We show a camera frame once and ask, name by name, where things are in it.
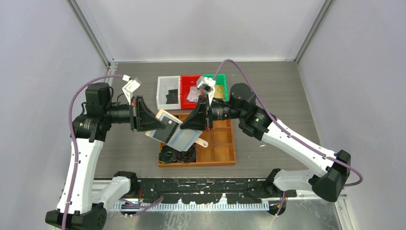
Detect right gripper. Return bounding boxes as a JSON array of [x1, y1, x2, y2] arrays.
[[180, 93, 244, 132]]

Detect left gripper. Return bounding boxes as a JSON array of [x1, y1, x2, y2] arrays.
[[104, 95, 165, 131]]

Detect black credit card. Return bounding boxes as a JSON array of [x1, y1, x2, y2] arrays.
[[152, 114, 179, 143]]

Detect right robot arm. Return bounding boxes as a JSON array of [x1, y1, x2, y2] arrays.
[[180, 83, 351, 202]]

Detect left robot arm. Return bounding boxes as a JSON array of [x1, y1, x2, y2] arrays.
[[45, 82, 164, 230]]

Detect white card in red bin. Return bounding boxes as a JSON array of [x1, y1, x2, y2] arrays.
[[187, 87, 201, 103]]

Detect black card in white bin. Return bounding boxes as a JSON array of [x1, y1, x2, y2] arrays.
[[166, 89, 179, 104]]

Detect gold cards in green bin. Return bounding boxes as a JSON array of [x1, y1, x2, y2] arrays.
[[214, 84, 226, 101]]

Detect large rolled black belt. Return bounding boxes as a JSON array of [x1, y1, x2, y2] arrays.
[[175, 145, 196, 163]]

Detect wooden compartment tray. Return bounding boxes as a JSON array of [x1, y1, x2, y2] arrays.
[[158, 120, 236, 168]]

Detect rolled belt bottom left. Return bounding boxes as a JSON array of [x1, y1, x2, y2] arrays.
[[158, 146, 177, 164]]

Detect red plastic bin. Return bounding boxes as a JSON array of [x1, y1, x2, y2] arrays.
[[180, 75, 201, 109]]

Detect white plastic bin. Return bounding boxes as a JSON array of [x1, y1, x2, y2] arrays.
[[156, 75, 181, 110]]

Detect green plastic bin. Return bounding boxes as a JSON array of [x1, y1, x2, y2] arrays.
[[198, 74, 229, 102]]

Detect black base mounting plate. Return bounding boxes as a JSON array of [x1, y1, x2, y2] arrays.
[[122, 178, 282, 205]]

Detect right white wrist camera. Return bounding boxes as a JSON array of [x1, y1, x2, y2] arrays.
[[197, 76, 216, 105]]

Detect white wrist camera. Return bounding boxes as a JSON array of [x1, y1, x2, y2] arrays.
[[122, 75, 142, 105], [197, 76, 216, 105]]

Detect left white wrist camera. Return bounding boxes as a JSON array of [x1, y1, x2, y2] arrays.
[[122, 75, 142, 105]]

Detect aluminium front rail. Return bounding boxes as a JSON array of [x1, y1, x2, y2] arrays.
[[59, 177, 348, 212]]

